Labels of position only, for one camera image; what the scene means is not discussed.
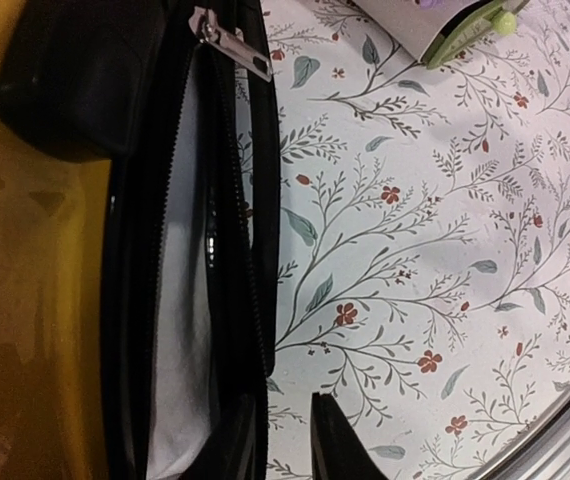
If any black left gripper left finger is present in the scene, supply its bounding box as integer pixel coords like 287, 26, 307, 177
180, 395, 268, 480

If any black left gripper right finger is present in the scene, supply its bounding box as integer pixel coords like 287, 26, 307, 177
310, 393, 387, 480

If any yellow Pikachu suitcase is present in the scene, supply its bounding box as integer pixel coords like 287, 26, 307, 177
0, 1, 281, 479

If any white garment in suitcase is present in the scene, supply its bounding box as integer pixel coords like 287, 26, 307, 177
147, 61, 218, 479

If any floral table mat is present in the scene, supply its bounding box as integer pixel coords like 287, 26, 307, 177
263, 1, 570, 479

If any pink purple drawer box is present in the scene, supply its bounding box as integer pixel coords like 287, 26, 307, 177
355, 0, 481, 60

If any green drawer box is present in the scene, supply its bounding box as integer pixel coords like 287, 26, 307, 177
421, 0, 530, 69

